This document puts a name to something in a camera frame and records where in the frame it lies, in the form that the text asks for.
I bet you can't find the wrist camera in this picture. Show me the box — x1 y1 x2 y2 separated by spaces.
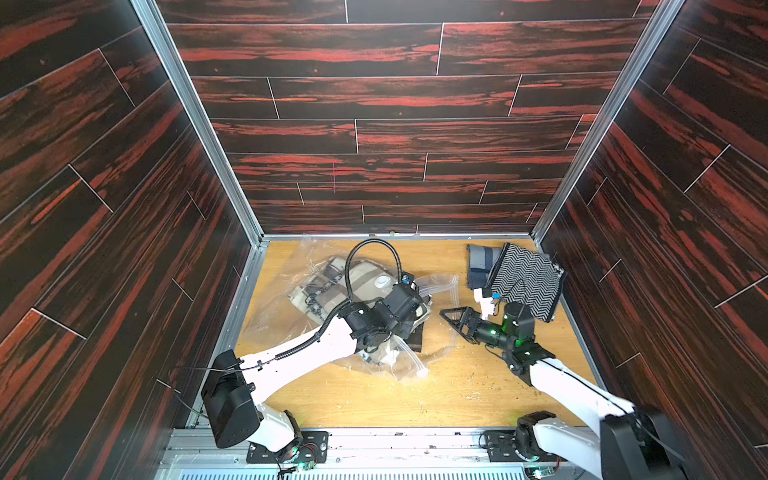
473 287 501 320
399 271 415 289

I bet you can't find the aluminium front rail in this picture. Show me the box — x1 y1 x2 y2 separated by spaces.
155 427 593 479

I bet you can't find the dark brown scarf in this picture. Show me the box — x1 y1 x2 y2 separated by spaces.
402 316 428 353

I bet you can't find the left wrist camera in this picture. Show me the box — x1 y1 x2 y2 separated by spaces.
399 271 415 289

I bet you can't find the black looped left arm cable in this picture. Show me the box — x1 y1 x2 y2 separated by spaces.
343 238 404 304

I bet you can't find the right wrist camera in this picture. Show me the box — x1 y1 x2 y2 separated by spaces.
473 287 501 320

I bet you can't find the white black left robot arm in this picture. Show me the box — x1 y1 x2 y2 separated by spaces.
201 282 431 456

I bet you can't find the white vacuum bag valve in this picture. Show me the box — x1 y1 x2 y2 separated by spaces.
373 275 394 294

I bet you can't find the black white herringbone scarf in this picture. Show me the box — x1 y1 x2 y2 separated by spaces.
489 243 567 323

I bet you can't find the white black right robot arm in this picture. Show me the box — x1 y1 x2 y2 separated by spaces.
440 302 687 479

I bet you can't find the clear plastic vacuum bag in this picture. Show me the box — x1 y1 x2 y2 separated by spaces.
242 238 460 380

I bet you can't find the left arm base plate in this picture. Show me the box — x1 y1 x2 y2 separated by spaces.
246 430 329 469

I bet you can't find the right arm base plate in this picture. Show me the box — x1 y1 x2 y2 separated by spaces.
478 429 559 464

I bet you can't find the blue grey striped scarf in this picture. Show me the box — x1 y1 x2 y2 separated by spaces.
467 245 502 290

